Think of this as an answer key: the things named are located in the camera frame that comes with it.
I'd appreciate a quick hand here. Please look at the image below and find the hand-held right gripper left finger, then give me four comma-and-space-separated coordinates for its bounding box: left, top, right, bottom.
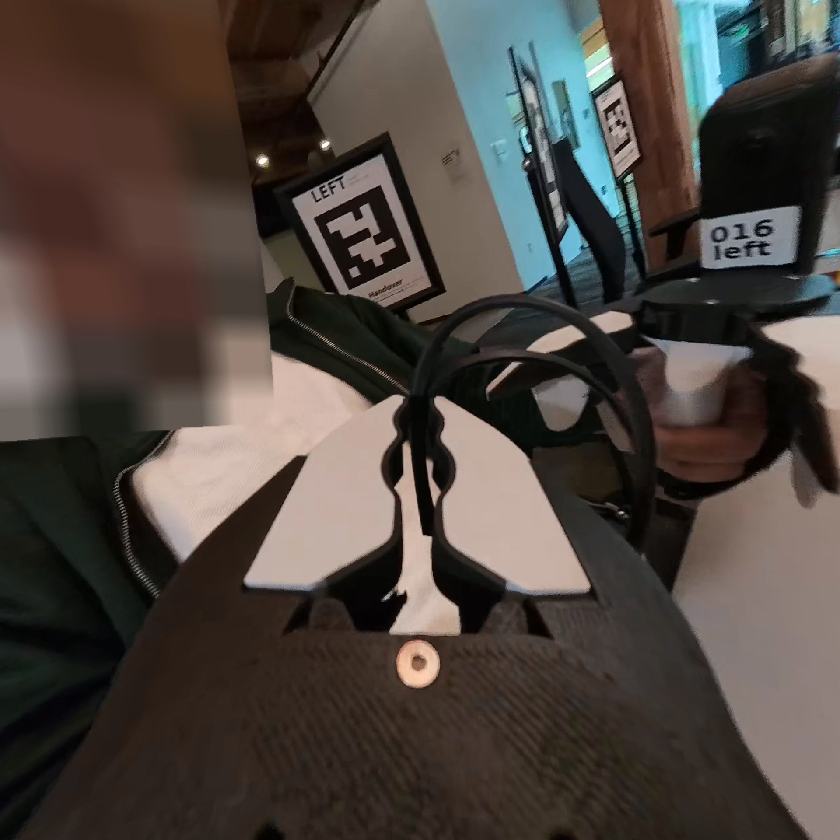
243, 397, 404, 595

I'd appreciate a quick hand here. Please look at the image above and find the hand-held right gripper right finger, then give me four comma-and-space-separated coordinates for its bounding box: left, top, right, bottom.
430, 397, 592, 598

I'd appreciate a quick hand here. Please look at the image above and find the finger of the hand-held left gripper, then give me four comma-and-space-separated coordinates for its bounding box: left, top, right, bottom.
527, 310, 642, 360
489, 363, 636, 455

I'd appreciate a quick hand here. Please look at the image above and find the black cable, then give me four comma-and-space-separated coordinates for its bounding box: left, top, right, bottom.
410, 297, 657, 546

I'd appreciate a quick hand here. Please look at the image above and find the person's left hand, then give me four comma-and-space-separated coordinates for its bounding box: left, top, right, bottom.
633, 349, 791, 484

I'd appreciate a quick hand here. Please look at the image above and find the white garment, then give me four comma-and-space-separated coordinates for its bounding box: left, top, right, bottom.
131, 322, 840, 840

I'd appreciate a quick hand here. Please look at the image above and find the black office chair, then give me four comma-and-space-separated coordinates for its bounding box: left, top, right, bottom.
554, 138, 706, 309

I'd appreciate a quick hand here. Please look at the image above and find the framed marker sign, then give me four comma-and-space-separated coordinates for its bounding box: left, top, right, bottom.
272, 131, 447, 311
591, 77, 643, 179
508, 42, 580, 309

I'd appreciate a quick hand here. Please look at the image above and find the dark green jacket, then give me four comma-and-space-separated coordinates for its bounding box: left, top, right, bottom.
0, 279, 546, 788

